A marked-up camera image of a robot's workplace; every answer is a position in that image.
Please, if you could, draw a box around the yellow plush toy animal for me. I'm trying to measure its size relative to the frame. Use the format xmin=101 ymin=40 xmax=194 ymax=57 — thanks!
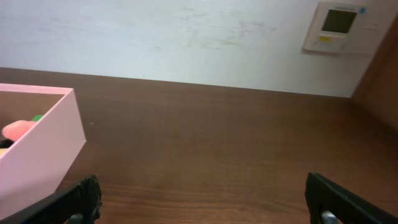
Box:
xmin=1 ymin=120 xmax=35 ymax=155

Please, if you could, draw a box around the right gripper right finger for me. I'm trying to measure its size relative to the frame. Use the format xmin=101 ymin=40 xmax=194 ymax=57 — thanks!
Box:
xmin=305 ymin=172 xmax=397 ymax=224

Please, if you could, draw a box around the white wall control panel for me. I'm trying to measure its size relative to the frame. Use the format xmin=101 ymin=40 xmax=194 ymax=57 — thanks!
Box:
xmin=302 ymin=1 xmax=381 ymax=55

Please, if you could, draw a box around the white cardboard box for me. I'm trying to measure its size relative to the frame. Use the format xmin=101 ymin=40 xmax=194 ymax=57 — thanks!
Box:
xmin=1 ymin=83 xmax=86 ymax=218

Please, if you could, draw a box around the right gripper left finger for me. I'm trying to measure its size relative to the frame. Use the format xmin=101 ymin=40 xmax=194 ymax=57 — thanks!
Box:
xmin=1 ymin=175 xmax=102 ymax=224

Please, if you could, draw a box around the colourful puzzle cube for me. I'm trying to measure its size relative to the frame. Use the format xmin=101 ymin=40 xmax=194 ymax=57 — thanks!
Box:
xmin=32 ymin=115 xmax=43 ymax=122

